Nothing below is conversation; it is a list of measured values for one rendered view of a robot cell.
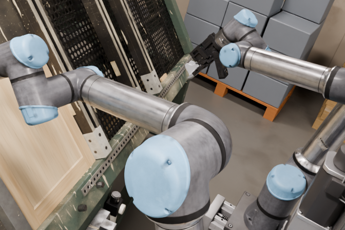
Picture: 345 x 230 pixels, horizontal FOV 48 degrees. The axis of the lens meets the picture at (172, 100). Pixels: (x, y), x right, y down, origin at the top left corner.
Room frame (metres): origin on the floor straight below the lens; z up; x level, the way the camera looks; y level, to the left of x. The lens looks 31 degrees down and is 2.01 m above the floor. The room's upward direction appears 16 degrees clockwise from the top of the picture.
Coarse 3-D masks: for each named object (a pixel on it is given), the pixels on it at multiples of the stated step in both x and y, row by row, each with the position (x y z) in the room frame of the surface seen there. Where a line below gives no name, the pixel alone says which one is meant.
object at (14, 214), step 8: (0, 184) 0.81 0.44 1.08; (0, 192) 0.79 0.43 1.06; (8, 192) 0.81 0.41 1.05; (0, 200) 0.78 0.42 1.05; (8, 200) 0.80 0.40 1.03; (0, 208) 0.77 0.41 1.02; (8, 208) 0.78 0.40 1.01; (16, 208) 0.80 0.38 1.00; (0, 216) 0.77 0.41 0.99; (8, 216) 0.77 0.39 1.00; (16, 216) 0.79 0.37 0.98; (24, 216) 0.81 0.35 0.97; (8, 224) 0.76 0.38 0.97; (16, 224) 0.77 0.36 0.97; (24, 224) 0.79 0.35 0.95
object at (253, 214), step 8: (256, 200) 1.00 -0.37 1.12; (248, 208) 1.00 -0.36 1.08; (256, 208) 0.98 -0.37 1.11; (248, 216) 0.98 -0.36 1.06; (256, 216) 0.96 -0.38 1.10; (264, 216) 0.95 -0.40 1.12; (272, 216) 0.94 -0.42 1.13; (288, 216) 0.96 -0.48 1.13; (248, 224) 0.95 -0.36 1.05; (256, 224) 0.94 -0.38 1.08; (264, 224) 0.93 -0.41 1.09; (272, 224) 0.93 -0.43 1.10; (280, 224) 0.94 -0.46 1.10
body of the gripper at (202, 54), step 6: (210, 36) 1.35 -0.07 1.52; (204, 42) 1.38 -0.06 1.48; (210, 42) 1.35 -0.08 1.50; (198, 48) 1.35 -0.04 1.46; (204, 48) 1.36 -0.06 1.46; (210, 48) 1.35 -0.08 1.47; (216, 48) 1.32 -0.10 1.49; (192, 54) 1.35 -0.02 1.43; (198, 54) 1.35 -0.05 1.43; (204, 54) 1.34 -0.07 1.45; (210, 54) 1.35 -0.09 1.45; (198, 60) 1.35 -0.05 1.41; (204, 60) 1.33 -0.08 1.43; (210, 60) 1.33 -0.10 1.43
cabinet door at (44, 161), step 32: (0, 96) 1.02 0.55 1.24; (0, 128) 0.95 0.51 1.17; (32, 128) 1.05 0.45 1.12; (64, 128) 1.18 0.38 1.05; (0, 160) 0.88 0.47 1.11; (32, 160) 0.98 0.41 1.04; (64, 160) 1.09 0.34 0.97; (32, 192) 0.90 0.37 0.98; (64, 192) 1.01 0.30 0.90; (32, 224) 0.83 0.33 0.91
